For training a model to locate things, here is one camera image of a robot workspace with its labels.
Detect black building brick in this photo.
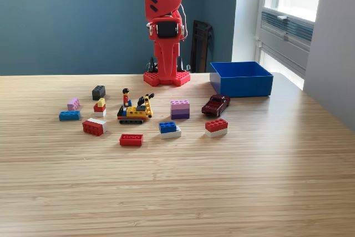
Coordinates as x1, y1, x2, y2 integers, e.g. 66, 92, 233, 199
92, 84, 107, 101

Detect dark red toy car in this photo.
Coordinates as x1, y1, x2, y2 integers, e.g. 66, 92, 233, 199
201, 94, 231, 118

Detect yellow red white brick stack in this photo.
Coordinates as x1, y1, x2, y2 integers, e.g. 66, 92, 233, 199
93, 97, 107, 118

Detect pink building brick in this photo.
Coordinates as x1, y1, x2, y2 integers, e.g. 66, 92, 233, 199
67, 97, 81, 112

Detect small yellow toy digger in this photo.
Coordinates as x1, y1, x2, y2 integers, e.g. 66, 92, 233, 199
116, 93, 155, 125

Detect blue flat building brick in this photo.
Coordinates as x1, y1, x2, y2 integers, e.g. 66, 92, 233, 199
58, 110, 82, 122

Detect pink and purple brick stack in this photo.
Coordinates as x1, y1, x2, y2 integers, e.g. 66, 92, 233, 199
170, 99, 191, 120

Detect red and white tipped brick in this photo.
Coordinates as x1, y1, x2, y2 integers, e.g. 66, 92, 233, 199
82, 117, 108, 137

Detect blue and white brick stack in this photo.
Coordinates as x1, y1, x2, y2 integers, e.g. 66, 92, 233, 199
158, 121, 182, 140

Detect toy figure red shirt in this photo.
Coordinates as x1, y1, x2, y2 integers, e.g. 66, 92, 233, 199
122, 88, 133, 108

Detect blue plastic bin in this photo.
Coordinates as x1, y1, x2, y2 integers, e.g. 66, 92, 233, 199
209, 61, 274, 98

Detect red on white brick stack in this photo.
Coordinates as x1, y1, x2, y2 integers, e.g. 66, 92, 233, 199
205, 118, 229, 138

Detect dark folded chair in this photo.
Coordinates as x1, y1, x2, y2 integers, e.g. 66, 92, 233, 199
190, 19, 215, 73

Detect grey window vent unit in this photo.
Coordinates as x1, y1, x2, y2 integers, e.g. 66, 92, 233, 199
256, 8, 315, 75

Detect red building brick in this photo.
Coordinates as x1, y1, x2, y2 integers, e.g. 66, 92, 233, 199
119, 133, 144, 147

